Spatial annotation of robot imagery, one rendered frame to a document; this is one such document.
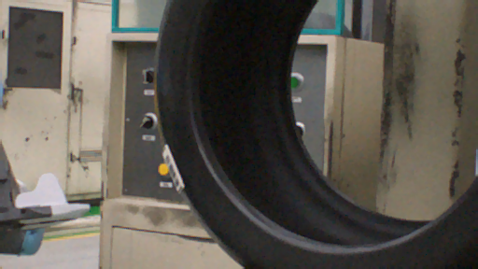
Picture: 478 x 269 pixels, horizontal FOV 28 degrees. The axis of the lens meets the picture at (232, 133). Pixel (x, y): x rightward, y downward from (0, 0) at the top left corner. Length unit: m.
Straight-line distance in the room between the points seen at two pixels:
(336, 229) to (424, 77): 0.27
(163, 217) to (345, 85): 0.48
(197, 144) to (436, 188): 0.44
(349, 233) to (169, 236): 0.70
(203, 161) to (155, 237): 0.87
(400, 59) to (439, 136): 0.14
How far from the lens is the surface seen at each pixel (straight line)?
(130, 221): 2.11
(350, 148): 1.96
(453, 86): 1.49
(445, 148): 1.50
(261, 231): 1.18
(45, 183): 1.23
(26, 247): 1.84
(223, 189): 1.20
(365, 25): 6.13
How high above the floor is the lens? 1.17
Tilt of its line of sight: 3 degrees down
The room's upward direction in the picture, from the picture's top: 2 degrees clockwise
